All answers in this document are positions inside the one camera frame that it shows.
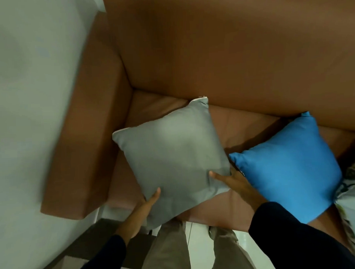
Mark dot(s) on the person's right hand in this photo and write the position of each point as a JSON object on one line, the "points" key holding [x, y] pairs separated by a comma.
{"points": [[240, 188]]}

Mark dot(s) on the person's left hand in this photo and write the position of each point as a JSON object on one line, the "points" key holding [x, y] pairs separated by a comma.
{"points": [[139, 215]]}

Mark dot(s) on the blue cushion with patterned side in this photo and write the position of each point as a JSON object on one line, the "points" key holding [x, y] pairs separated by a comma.
{"points": [[289, 169]]}

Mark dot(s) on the brown leather sofa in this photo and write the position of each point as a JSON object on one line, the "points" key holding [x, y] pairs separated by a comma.
{"points": [[221, 50]]}

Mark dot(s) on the person's left forearm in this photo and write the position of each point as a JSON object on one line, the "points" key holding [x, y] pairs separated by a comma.
{"points": [[103, 257]]}

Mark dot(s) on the person's right forearm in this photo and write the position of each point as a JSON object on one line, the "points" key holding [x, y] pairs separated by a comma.
{"points": [[294, 242]]}

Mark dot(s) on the person's beige trousers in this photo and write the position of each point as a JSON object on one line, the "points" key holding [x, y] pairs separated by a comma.
{"points": [[167, 252]]}

